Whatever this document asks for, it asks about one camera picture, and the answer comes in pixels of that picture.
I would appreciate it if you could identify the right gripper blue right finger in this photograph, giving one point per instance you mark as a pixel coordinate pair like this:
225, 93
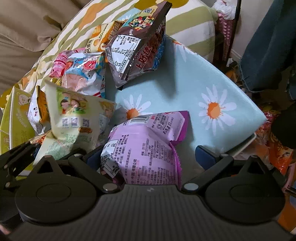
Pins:
205, 157

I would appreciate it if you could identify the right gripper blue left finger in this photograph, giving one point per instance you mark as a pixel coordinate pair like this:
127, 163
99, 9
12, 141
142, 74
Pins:
92, 159

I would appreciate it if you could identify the pale green snack bag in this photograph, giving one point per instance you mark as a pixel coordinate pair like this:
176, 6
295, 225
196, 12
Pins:
76, 120

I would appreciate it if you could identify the purple snack bag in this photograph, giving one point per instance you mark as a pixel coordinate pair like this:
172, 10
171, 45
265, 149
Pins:
143, 150

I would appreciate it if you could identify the white orange snack bag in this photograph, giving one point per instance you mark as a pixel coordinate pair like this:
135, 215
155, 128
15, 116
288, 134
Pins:
38, 114

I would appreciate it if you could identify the shrimp flake snack bag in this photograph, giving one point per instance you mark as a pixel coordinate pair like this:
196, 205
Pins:
85, 74

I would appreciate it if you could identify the pink striped snack bag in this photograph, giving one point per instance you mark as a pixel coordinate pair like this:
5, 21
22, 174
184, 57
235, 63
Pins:
60, 62

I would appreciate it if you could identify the cream orange cake packet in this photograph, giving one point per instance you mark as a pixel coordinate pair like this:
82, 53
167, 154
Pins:
101, 36

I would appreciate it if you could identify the brown chocolate snack bag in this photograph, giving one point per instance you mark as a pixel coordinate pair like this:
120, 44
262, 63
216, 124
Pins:
138, 45

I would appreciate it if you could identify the red spicy snack bag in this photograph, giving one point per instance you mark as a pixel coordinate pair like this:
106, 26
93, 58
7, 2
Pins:
268, 145

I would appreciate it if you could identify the green cardboard box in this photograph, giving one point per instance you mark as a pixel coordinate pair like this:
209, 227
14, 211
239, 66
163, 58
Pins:
15, 126

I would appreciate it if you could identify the light blue daisy tablecloth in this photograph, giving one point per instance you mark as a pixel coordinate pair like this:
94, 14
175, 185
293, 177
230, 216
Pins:
222, 116

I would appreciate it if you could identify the blue jeans leg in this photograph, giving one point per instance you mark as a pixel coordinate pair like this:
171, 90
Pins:
271, 50

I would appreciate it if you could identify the green striped floral duvet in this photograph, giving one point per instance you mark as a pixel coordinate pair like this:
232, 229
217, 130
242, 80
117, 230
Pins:
75, 35

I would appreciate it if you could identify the beige curtain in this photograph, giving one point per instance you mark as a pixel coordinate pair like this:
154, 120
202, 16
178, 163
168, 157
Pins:
27, 29

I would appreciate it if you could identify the white plastic bag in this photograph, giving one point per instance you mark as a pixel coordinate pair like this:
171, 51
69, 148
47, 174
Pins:
226, 7

